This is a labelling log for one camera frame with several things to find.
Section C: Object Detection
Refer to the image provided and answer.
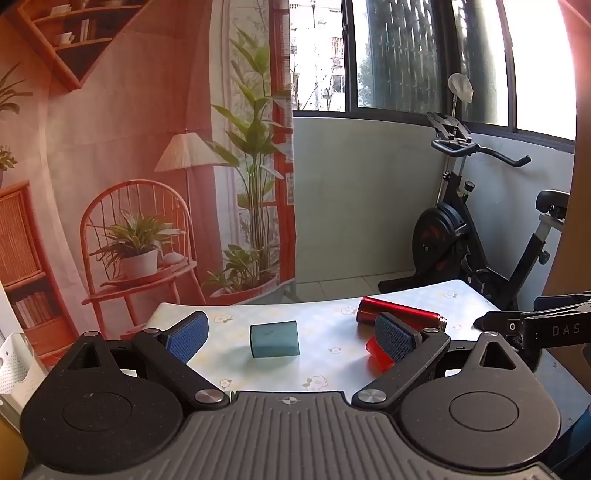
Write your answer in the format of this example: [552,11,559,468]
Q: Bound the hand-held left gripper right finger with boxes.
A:
[353,311,519,412]

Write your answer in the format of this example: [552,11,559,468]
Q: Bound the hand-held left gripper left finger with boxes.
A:
[65,311,230,411]

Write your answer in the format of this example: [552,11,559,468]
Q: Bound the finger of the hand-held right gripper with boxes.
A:
[471,309,539,334]

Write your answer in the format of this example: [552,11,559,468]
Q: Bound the red metal thermos cup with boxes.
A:
[356,296,448,332]

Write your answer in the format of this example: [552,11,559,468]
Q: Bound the red translucent plastic lid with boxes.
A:
[366,336,396,373]

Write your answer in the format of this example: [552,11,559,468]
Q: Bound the brown wooden panel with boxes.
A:
[540,0,591,298]

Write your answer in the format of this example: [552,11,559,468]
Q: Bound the teal rectangular block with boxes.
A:
[249,320,301,359]

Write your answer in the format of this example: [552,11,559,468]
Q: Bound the black exercise bike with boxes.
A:
[378,112,572,312]

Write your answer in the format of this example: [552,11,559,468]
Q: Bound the floral tablecloth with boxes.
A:
[147,279,550,393]

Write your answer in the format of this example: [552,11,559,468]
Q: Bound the white perforated plastic basket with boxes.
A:
[0,332,49,409]

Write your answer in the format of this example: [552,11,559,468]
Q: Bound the printed backdrop cloth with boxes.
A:
[0,0,297,370]

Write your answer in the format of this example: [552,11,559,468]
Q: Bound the dark window frame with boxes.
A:
[290,0,578,151]

